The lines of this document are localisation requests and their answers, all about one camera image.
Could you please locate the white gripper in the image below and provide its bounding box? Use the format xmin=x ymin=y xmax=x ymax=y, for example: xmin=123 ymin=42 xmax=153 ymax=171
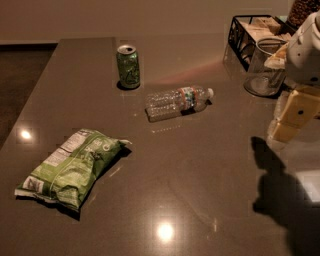
xmin=267 ymin=11 xmax=320 ymax=150

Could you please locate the jar of brown snacks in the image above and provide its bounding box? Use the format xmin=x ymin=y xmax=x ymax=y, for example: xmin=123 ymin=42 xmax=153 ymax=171
xmin=287 ymin=0 xmax=320 ymax=28

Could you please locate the clear plastic water bottle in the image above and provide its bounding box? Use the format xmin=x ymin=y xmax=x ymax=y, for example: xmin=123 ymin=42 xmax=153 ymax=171
xmin=145 ymin=85 xmax=214 ymax=122

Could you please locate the green soda can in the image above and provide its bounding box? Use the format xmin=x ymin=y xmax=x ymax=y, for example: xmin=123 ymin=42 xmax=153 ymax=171
xmin=116 ymin=44 xmax=140 ymax=89

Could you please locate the green chip bag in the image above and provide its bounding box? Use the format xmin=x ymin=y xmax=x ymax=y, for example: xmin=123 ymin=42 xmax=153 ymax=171
xmin=14 ymin=129 xmax=130 ymax=212

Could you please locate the black wire basket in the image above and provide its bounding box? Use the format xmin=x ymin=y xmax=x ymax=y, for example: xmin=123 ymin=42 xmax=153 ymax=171
xmin=228 ymin=15 xmax=296 ymax=70

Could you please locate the clear glass jar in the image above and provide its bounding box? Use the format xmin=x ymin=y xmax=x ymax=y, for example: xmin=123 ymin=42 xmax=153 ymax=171
xmin=243 ymin=37 xmax=285 ymax=97

